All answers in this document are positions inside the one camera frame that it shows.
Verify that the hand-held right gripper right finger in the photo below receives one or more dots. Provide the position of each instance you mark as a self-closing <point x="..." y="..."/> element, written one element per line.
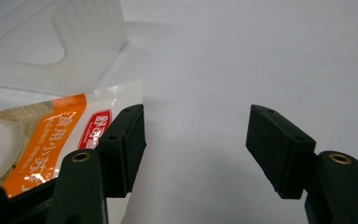
<point x="292" y="155"/>

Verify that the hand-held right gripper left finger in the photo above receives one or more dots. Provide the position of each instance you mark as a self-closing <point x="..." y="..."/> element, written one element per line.
<point x="118" y="155"/>

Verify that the orange and white powder packet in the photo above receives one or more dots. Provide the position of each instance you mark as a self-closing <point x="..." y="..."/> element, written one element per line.
<point x="40" y="137"/>

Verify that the translucent plastic storage box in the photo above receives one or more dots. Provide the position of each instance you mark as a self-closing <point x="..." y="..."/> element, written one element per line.
<point x="43" y="43"/>

